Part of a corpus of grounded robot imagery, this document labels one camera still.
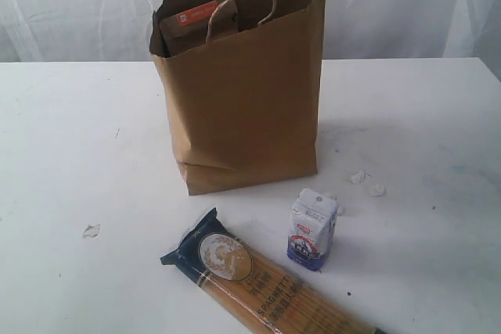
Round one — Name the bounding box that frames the brown paper shopping bag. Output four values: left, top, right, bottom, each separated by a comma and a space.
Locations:
150, 0, 326, 196

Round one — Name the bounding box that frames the small white blue salt pack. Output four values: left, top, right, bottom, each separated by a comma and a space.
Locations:
287, 189, 339, 271

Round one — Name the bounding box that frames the brown pouch with orange label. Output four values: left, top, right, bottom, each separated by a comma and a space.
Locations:
160, 0, 239, 56

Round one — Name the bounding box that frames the spaghetti packet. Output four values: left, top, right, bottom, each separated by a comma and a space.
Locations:
160, 209, 381, 333

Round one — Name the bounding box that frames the small clear plastic scrap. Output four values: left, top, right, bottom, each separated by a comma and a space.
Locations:
82, 224, 100, 239

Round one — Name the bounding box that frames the white curtain backdrop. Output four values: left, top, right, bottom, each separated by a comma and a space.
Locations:
1, 0, 500, 64

